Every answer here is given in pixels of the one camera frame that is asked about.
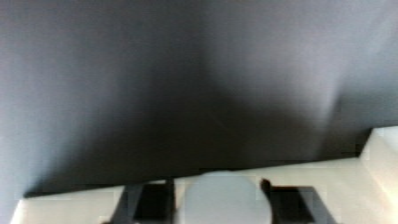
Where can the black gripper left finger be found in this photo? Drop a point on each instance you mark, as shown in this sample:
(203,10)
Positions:
(146,205)

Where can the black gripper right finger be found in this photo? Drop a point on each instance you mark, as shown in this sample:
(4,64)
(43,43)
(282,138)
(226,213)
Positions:
(298,204)

